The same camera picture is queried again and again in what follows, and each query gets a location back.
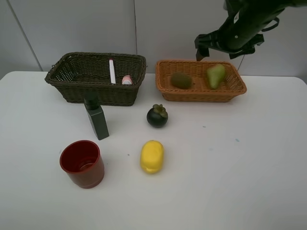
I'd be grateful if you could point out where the dark green square bottle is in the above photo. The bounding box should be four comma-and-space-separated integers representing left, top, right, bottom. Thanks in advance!
84, 92, 109, 140

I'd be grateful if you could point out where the dark mangosteen fruit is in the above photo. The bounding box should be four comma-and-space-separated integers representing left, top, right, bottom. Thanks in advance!
146, 104, 168, 128

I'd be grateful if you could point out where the orange wicker basket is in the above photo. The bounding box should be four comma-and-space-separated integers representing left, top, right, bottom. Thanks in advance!
155, 60, 247, 103

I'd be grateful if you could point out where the green red pear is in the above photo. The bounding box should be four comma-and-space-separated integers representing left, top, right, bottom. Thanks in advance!
207, 64, 226, 90

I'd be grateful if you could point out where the brown kiwi fruit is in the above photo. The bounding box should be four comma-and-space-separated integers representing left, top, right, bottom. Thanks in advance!
170, 72, 192, 90

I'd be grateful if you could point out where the white pink marker pen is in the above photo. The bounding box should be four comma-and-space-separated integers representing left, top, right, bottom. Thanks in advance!
109, 59, 116, 84

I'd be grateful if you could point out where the dark brown wicker basket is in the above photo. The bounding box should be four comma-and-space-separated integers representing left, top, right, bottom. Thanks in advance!
45, 52, 147, 106

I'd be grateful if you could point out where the pink soap bottle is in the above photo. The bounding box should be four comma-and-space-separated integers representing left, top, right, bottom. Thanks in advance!
122, 75, 133, 85

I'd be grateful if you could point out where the red plastic cup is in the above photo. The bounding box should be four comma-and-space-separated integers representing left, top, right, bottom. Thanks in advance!
59, 140, 105, 189

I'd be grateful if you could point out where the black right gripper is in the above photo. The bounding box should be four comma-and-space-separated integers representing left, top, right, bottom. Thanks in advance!
194, 0, 288, 62

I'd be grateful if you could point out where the yellow soap box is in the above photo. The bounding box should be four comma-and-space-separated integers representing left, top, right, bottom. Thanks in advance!
140, 140, 164, 174

